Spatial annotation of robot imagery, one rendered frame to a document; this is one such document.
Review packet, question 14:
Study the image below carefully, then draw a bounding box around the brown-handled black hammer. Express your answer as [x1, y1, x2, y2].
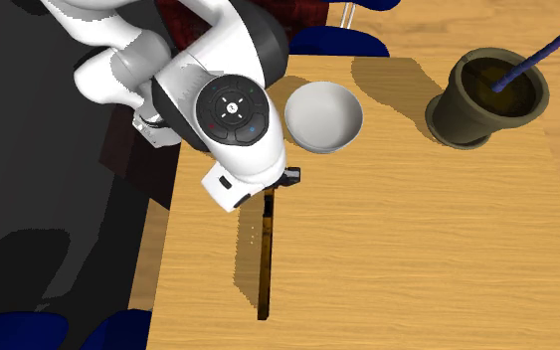
[256, 166, 302, 321]

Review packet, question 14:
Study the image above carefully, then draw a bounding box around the white bowl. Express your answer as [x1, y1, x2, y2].
[283, 81, 365, 155]

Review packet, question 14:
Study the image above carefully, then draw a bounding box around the blue chair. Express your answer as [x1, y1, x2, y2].
[80, 308, 153, 350]
[288, 0, 403, 58]
[0, 310, 71, 350]

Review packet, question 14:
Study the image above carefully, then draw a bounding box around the dark olive plant pot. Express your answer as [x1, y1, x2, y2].
[425, 47, 551, 151]

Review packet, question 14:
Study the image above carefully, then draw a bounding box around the wooden table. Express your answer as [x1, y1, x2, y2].
[145, 54, 560, 350]

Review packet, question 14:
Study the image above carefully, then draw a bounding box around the blue plant stem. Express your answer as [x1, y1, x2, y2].
[490, 9, 560, 93]

